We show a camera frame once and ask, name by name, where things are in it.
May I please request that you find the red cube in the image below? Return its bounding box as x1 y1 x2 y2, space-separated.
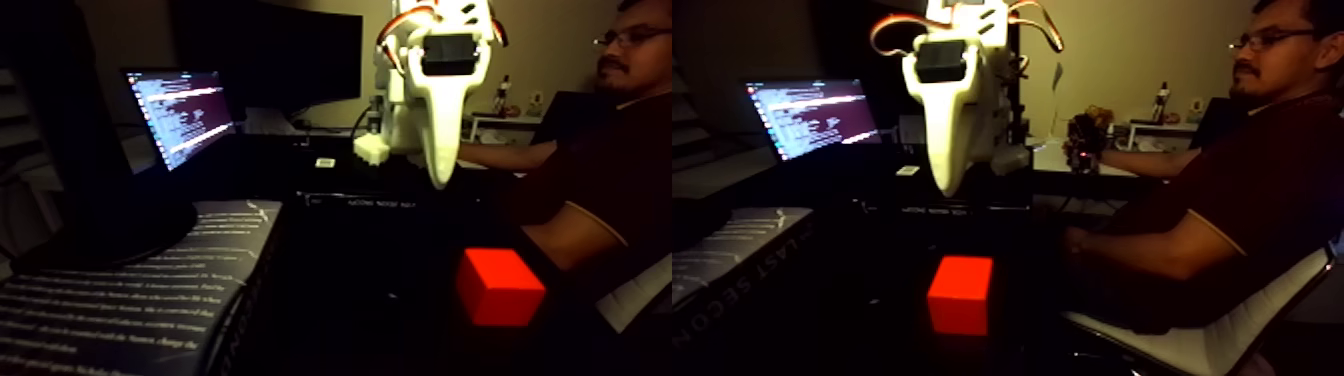
454 246 547 329

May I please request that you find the dark leader arm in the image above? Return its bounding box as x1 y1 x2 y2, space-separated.
1064 105 1114 176

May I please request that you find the person's left hand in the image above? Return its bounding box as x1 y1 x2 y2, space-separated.
1062 223 1096 262

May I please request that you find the black computer monitor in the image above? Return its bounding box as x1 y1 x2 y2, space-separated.
173 0 364 115

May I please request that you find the open laptop lit screen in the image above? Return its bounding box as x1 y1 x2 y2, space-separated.
123 68 238 172

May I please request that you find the large black stand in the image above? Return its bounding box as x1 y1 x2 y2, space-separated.
0 0 199 277

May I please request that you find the black book white lettering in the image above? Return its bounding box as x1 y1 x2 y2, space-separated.
0 199 285 376

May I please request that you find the person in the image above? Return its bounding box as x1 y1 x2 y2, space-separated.
1060 0 1344 337

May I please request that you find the white office chair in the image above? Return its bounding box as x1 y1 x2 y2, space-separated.
1060 241 1337 376

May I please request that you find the orange white servo cable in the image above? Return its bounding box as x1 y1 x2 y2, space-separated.
375 5 438 67

